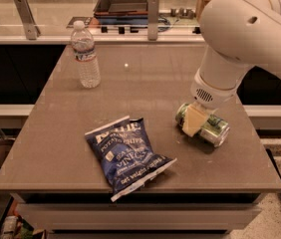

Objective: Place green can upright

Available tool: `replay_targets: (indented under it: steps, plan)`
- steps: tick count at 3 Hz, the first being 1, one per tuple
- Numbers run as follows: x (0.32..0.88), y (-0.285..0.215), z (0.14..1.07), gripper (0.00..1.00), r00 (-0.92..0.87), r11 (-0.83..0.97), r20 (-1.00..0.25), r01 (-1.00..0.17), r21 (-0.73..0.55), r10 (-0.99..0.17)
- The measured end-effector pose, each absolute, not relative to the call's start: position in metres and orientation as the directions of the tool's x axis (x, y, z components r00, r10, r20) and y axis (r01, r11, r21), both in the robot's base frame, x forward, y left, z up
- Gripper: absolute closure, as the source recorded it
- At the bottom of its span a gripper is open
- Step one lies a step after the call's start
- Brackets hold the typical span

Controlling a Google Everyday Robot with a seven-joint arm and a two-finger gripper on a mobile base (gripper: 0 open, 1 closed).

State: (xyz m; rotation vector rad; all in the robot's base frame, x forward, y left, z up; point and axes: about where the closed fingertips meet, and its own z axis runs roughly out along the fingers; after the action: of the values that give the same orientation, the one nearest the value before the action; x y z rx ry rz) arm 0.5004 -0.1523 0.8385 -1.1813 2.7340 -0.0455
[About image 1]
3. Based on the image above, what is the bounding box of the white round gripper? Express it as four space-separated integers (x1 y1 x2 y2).
182 68 239 136

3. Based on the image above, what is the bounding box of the green soda can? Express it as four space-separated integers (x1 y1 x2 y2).
175 104 230 147

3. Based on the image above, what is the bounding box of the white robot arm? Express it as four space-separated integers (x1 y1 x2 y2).
182 0 281 136

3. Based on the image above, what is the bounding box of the blue potato chips bag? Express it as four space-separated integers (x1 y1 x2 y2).
85 116 176 202

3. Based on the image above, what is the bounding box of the table drawer front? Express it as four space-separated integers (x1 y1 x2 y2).
17 204 261 231

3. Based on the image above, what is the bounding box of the clear plastic water bottle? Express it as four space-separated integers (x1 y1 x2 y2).
71 20 101 89

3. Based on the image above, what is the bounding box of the grey tray orange rim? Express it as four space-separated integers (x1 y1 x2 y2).
94 0 149 17

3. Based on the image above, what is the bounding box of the middle metal railing post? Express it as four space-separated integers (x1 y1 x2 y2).
147 0 159 41

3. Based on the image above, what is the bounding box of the metal railing post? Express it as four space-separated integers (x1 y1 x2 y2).
13 0 41 40
147 0 159 41

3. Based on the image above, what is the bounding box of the left metal railing post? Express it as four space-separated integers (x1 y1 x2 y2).
13 0 41 40

